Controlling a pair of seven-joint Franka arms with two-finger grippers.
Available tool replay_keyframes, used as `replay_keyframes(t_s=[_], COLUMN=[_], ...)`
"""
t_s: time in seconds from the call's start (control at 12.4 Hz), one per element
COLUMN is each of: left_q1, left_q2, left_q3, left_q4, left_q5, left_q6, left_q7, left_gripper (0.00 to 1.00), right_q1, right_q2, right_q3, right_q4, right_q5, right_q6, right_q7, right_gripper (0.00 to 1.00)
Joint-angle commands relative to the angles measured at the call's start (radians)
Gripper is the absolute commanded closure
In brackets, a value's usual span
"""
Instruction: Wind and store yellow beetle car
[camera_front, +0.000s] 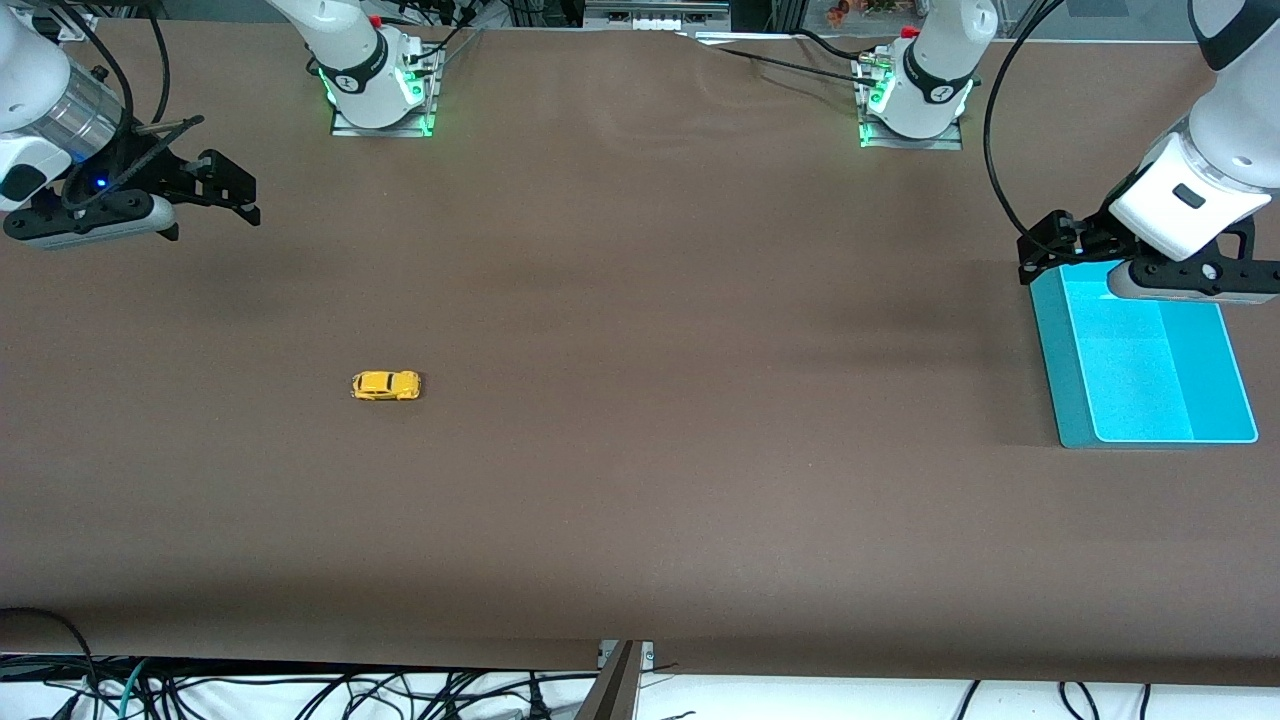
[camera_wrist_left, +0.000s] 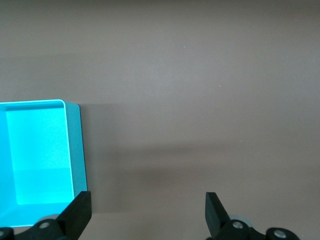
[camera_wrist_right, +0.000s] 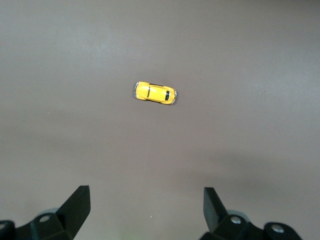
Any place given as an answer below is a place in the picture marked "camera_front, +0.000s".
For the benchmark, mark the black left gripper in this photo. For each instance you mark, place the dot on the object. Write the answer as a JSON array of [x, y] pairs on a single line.
[[1090, 240]]

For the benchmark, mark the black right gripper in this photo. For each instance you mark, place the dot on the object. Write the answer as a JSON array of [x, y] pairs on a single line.
[[150, 166]]

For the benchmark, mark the yellow beetle toy car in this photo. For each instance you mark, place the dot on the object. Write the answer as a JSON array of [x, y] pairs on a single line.
[[385, 384]]

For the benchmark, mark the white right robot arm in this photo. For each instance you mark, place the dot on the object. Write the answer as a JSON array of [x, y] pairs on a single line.
[[355, 60]]

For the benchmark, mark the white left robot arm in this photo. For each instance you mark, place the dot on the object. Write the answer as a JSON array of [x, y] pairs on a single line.
[[1230, 130]]

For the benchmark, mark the cyan plastic bin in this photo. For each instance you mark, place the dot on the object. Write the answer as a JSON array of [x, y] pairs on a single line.
[[1140, 380]]

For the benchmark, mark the silver aluminium profile piece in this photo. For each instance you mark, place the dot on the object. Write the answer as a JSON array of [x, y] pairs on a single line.
[[85, 28]]

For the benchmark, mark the orange background object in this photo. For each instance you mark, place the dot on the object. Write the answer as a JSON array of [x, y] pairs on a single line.
[[838, 12]]

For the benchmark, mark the white flat strip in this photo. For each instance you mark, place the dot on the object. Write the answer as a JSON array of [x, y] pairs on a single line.
[[745, 39]]

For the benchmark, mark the white connector block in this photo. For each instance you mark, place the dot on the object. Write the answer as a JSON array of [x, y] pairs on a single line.
[[660, 24]]

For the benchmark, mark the brown table cover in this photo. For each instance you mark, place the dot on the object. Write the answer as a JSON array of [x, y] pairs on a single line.
[[640, 450]]

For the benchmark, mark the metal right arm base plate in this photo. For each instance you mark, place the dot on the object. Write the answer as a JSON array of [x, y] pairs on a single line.
[[350, 131]]

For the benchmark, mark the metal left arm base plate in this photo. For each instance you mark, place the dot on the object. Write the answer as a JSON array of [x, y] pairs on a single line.
[[940, 144]]

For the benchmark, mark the silver aluminium frame rail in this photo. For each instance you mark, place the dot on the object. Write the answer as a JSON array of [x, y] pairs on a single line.
[[700, 10]]

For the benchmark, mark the silver corner bracket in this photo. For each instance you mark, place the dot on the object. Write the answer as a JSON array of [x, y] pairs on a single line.
[[648, 655]]

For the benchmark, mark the grey frame beam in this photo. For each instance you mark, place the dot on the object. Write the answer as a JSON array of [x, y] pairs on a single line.
[[612, 695]]

